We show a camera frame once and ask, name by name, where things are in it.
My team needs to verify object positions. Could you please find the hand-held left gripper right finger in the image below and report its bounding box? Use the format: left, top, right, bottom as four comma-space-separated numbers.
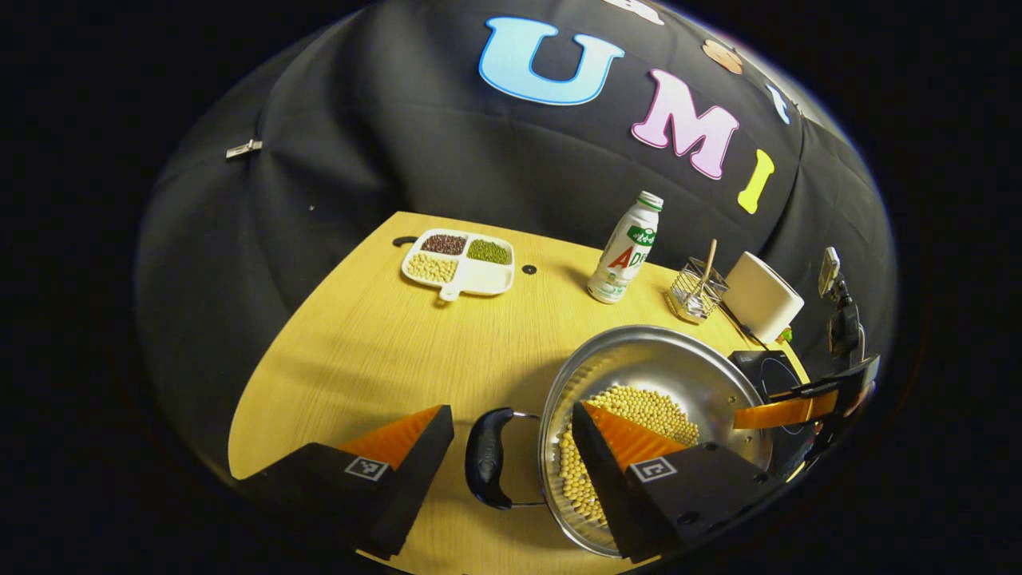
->
571, 401, 791, 564

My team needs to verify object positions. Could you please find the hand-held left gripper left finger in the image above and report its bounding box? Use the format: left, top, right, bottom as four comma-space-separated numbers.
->
236, 404, 456, 560

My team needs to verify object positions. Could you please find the black induction cooktop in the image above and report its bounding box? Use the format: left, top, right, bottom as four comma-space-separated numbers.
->
728, 350, 815, 480

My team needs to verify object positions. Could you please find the steel pot with black handles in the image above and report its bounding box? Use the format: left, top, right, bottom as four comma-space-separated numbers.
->
465, 324, 774, 558

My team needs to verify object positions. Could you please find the black and white mounted device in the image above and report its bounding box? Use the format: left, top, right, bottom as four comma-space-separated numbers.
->
818, 246, 867, 360

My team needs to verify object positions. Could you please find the pile of soybeans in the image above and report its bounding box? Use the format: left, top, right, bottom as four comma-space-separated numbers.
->
557, 385, 700, 528

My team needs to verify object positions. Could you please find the white toaster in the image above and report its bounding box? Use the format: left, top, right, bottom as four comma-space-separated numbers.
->
721, 252, 806, 345

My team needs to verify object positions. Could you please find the white divided bean dish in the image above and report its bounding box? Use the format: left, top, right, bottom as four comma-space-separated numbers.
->
401, 228, 516, 303

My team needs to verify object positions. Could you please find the white drink bottle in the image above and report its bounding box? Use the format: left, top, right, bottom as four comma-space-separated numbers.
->
587, 191, 665, 305

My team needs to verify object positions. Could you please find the black backdrop cloth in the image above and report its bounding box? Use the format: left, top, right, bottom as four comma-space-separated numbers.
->
136, 0, 895, 480

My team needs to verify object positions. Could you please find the toaster cable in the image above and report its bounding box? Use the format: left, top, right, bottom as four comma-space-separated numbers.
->
719, 302, 767, 351

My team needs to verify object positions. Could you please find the wire utensil holder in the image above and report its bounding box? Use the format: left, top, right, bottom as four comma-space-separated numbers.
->
664, 257, 730, 324

